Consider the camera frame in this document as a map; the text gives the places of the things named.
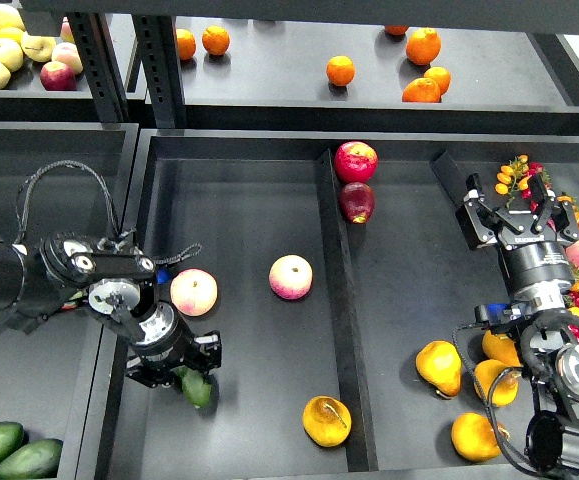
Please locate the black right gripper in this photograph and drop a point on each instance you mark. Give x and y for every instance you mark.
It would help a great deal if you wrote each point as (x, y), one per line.
(531, 246)

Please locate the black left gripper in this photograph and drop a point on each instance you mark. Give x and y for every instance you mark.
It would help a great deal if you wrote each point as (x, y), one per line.
(168, 340)

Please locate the dark green avocado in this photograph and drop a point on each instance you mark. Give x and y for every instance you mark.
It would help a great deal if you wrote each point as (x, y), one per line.
(195, 386)

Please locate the yellow orange pear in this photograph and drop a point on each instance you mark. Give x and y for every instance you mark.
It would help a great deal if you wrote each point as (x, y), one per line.
(327, 421)

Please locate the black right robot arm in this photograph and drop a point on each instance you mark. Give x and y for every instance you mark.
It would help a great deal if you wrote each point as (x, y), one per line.
(547, 342)

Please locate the yellow pear under arm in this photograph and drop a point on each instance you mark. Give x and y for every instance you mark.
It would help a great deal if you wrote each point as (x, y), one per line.
(504, 388)

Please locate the yellow pear middle of pile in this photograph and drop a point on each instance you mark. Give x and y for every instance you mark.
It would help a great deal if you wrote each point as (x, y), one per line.
(500, 347)

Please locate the yellow pear of pile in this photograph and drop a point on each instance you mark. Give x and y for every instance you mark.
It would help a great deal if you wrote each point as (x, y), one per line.
(500, 347)
(440, 365)

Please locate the yellow pear left of pile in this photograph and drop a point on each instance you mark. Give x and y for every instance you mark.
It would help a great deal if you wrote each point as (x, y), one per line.
(440, 365)

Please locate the avocado bottom right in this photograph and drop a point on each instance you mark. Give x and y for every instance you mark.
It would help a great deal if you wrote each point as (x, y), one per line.
(36, 460)

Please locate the yellow pear bottom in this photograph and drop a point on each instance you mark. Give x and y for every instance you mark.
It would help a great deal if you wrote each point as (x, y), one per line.
(474, 439)

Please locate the cherry tomato bunch top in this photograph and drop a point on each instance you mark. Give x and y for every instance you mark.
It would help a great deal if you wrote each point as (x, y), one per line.
(513, 180)

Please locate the pink apple left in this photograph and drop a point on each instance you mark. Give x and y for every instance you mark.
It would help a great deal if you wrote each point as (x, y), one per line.
(194, 292)

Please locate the pink apple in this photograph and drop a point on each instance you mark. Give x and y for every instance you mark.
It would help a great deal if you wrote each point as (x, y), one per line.
(194, 292)
(290, 277)

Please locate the black left tray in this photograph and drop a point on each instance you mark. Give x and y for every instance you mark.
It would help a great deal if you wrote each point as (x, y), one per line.
(57, 380)

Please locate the pink apple centre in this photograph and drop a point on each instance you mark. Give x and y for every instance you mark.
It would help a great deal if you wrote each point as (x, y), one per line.
(290, 277)

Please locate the black upper right shelf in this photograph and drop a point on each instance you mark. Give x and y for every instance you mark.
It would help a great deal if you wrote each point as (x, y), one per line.
(273, 77)

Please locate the black shelf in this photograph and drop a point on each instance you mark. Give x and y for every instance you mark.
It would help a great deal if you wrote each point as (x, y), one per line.
(25, 99)
(273, 77)

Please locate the orange front right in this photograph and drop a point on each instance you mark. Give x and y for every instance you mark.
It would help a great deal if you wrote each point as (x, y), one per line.
(422, 90)

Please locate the orange behind right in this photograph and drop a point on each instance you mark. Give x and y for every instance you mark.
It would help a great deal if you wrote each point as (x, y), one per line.
(441, 76)

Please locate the dark red apple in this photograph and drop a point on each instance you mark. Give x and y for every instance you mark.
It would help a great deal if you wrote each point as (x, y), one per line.
(357, 202)

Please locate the bright red apple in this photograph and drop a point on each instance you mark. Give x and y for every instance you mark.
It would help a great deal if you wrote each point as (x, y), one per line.
(355, 161)

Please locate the black centre divided tray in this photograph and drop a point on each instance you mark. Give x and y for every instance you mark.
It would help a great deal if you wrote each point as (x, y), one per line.
(380, 293)

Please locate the large orange top right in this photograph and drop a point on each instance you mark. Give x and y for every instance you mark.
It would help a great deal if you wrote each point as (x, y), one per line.
(423, 46)

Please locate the orange top partly hidden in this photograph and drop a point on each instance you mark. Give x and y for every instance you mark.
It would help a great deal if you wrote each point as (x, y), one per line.
(396, 30)

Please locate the orange centre shelf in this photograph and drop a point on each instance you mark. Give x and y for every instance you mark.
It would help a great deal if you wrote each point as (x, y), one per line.
(340, 71)

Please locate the black upper left shelf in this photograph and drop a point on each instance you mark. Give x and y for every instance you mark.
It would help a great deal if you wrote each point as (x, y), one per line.
(25, 99)

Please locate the red apple on shelf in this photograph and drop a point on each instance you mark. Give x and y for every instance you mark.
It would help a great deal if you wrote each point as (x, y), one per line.
(58, 76)

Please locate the orange far left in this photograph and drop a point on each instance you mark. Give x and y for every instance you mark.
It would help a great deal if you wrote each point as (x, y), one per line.
(186, 44)

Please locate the pink peach on shelf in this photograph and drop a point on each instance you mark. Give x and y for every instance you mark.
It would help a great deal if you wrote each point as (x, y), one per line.
(67, 53)

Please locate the black perforated shelf post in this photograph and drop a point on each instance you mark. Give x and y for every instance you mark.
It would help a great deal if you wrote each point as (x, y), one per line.
(158, 51)

